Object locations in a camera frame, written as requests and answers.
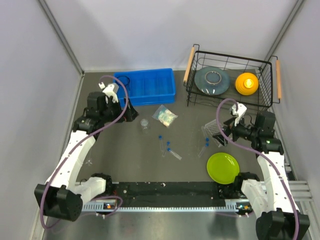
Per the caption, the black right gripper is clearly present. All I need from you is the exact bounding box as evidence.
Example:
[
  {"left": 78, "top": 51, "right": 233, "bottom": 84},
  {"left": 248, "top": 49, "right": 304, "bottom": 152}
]
[{"left": 212, "top": 114, "right": 259, "bottom": 147}]

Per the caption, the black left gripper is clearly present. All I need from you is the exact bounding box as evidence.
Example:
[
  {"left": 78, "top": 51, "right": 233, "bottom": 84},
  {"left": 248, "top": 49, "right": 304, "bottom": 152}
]
[{"left": 100, "top": 96, "right": 139, "bottom": 124}]

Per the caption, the clear plastic bag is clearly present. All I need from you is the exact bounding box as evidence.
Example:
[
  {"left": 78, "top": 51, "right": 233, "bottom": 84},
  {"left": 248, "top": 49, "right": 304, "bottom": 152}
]
[{"left": 152, "top": 104, "right": 178, "bottom": 128}]

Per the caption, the blue-capped test tube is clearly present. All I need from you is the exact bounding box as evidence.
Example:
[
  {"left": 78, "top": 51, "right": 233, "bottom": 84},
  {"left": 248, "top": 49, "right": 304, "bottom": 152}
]
[
  {"left": 203, "top": 137, "right": 210, "bottom": 149},
  {"left": 158, "top": 135, "right": 164, "bottom": 152},
  {"left": 161, "top": 141, "right": 170, "bottom": 157},
  {"left": 167, "top": 147, "right": 182, "bottom": 160},
  {"left": 197, "top": 142, "right": 209, "bottom": 158}
]

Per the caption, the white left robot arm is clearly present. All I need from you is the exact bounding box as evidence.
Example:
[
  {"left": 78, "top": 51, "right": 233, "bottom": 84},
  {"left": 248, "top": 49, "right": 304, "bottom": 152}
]
[{"left": 34, "top": 91, "right": 138, "bottom": 228}]

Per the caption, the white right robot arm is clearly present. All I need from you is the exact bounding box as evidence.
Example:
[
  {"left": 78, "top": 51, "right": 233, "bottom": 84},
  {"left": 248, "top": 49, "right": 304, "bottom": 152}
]
[{"left": 216, "top": 111, "right": 310, "bottom": 240}]

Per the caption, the clear test tube rack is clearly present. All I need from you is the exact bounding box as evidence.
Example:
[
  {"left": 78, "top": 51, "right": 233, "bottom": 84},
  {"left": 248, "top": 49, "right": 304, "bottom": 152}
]
[{"left": 201, "top": 119, "right": 220, "bottom": 148}]

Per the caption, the blue plastic bin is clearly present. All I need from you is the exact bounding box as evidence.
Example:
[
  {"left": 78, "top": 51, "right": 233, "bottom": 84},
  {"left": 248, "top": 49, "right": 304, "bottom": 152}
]
[{"left": 113, "top": 68, "right": 176, "bottom": 107}]

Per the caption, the lime green plate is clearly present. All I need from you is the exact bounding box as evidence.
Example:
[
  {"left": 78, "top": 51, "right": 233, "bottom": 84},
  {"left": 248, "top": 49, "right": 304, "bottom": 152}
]
[{"left": 206, "top": 152, "right": 240, "bottom": 185}]

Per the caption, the blue-grey ceramic plate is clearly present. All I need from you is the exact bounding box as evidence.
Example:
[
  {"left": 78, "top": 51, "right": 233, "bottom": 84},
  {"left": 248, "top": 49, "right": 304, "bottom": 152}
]
[{"left": 194, "top": 66, "right": 231, "bottom": 96}]

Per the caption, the orange collapsible funnel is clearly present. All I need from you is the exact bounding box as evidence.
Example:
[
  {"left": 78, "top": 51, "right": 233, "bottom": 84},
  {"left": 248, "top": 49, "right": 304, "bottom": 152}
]
[{"left": 234, "top": 72, "right": 259, "bottom": 96}]

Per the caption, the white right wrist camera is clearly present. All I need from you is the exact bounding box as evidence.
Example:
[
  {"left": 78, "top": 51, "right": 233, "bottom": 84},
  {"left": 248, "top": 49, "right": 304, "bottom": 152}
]
[{"left": 230, "top": 103, "right": 247, "bottom": 127}]

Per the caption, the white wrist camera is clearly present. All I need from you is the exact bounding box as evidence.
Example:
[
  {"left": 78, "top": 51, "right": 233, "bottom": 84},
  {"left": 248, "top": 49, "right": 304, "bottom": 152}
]
[
  {"left": 98, "top": 82, "right": 119, "bottom": 104},
  {"left": 230, "top": 103, "right": 247, "bottom": 127}
]

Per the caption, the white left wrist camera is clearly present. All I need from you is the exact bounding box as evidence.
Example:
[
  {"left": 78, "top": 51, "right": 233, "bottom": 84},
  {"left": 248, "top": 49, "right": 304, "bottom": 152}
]
[{"left": 98, "top": 82, "right": 119, "bottom": 104}]

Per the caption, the black ring stand clamp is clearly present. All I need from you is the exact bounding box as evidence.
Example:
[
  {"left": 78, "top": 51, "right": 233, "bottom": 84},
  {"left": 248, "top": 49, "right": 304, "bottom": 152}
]
[{"left": 117, "top": 74, "right": 131, "bottom": 89}]

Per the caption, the black wire basket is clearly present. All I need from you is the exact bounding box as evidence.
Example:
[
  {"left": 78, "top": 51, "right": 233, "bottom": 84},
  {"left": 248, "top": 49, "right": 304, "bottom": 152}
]
[{"left": 183, "top": 44, "right": 282, "bottom": 113}]

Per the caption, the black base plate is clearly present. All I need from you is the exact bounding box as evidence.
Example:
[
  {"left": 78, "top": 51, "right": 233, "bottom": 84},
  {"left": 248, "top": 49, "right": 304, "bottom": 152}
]
[{"left": 111, "top": 181, "right": 239, "bottom": 207}]

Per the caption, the grey slotted cable duct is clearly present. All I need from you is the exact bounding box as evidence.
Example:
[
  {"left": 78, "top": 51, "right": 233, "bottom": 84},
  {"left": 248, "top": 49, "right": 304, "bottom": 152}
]
[{"left": 82, "top": 199, "right": 253, "bottom": 214}]

